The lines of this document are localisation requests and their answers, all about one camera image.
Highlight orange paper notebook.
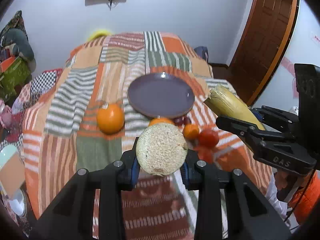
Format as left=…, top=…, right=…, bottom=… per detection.
left=0, top=153, right=25, bottom=198

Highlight orange cardboard box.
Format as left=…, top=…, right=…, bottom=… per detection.
left=1, top=56, right=16, bottom=73

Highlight striped patchwork blanket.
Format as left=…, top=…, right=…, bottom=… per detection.
left=21, top=31, right=273, bottom=240

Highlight grey plush toy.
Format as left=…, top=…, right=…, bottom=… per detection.
left=1, top=28, right=34, bottom=62

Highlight red tomato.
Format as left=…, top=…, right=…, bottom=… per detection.
left=198, top=129, right=220, bottom=148
left=194, top=146, right=213, bottom=164

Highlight blue grey backpack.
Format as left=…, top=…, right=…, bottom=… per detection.
left=194, top=46, right=209, bottom=63

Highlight pink rabbit toy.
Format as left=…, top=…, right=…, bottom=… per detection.
left=0, top=99, right=12, bottom=130

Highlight purple ceramic plate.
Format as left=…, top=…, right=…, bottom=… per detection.
left=127, top=72, right=195, bottom=119

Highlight patterned dark cushion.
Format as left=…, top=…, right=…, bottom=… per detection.
left=1, top=10, right=28, bottom=38

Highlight mint green round lid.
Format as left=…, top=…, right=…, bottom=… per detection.
left=0, top=145, right=18, bottom=169

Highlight white wardrobe heart decals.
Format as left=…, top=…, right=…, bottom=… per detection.
left=253, top=0, right=319, bottom=112

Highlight green patterned storage box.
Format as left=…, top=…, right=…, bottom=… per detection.
left=1, top=57, right=31, bottom=102

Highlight dark red grapes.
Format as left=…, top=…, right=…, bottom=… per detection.
left=173, top=116, right=191, bottom=126

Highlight large orange with sticker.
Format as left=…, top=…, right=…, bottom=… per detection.
left=97, top=103, right=125, bottom=135

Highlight brown wooden door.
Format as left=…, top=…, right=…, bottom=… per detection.
left=230, top=0, right=298, bottom=106

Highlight small mandarin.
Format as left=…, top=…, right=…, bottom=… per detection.
left=183, top=124, right=200, bottom=141

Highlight yellow foam ring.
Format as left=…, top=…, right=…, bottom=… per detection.
left=87, top=28, right=113, bottom=42

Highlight yellow corn cob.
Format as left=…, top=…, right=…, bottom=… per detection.
left=136, top=122, right=188, bottom=176
left=204, top=85, right=265, bottom=131

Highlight checkered quilt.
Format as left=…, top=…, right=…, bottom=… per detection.
left=11, top=68, right=62, bottom=114

